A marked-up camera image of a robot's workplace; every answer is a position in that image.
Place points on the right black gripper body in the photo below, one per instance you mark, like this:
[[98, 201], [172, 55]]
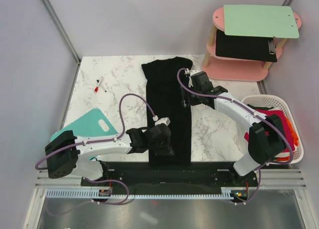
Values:
[[195, 99]]

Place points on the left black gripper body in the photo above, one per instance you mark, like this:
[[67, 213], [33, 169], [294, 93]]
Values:
[[154, 146]]

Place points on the black t shirt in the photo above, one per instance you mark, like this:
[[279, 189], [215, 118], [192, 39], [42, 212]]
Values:
[[163, 93]]

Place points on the teal cutting mat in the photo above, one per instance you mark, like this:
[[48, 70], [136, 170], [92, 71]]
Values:
[[92, 124]]

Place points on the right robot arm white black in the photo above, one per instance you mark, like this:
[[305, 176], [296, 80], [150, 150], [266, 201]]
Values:
[[266, 134]]

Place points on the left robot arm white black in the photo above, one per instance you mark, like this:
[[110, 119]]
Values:
[[70, 154]]

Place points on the dark green garment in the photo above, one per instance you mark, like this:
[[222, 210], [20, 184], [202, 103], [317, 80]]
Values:
[[260, 107]]

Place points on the white plastic laundry basket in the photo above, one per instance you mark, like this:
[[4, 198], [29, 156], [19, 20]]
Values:
[[274, 105]]

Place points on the black clipboard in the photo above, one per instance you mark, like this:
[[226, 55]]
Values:
[[245, 47]]

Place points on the red white marker pen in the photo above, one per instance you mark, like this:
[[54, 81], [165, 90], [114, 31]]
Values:
[[100, 85]]

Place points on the green clipboard board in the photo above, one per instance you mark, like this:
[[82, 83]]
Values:
[[260, 21]]

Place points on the magenta t shirt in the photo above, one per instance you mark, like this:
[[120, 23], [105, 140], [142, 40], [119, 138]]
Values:
[[269, 113]]

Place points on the orange garment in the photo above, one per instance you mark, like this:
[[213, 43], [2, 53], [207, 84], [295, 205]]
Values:
[[291, 137]]

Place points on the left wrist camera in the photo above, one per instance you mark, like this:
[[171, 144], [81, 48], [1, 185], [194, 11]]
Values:
[[161, 130]]

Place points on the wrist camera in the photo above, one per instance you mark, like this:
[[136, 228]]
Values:
[[161, 130], [199, 81]]

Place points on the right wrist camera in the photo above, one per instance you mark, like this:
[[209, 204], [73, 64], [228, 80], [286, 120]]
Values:
[[199, 81]]

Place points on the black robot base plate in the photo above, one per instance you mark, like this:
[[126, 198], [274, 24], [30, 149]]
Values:
[[198, 177]]

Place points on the white slotted cable duct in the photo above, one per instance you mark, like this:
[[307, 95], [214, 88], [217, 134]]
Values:
[[96, 193]]

